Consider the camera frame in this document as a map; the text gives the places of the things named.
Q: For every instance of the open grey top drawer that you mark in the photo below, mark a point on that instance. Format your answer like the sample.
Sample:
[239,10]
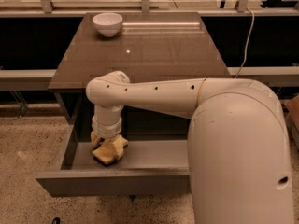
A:
[155,161]

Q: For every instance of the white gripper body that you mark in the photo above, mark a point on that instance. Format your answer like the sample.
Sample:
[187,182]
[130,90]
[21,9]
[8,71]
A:
[106,129]

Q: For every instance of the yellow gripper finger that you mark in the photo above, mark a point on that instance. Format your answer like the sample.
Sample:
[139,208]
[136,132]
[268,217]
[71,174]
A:
[95,140]
[118,143]

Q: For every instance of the white ceramic bowl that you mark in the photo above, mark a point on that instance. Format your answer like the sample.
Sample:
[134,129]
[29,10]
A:
[107,24]

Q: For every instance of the yellow sponge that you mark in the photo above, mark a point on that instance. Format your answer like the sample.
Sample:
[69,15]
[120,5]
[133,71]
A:
[105,153]

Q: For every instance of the grey cabinet with glossy top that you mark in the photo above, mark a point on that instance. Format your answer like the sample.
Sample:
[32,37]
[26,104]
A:
[163,46]

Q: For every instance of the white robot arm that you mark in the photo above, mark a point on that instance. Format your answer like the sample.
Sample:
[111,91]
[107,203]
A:
[238,145]

